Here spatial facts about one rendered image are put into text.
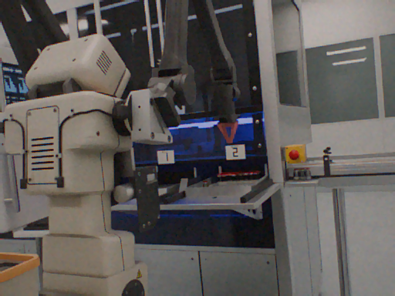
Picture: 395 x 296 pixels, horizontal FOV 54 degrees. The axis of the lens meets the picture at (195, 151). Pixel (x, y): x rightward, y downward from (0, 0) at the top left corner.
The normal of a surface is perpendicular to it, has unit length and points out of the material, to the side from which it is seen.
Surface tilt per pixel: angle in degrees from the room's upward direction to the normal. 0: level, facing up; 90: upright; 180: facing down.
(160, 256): 90
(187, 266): 90
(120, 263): 90
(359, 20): 90
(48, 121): 82
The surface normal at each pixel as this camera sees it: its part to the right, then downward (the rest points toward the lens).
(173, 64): -0.39, -0.12
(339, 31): -0.40, 0.09
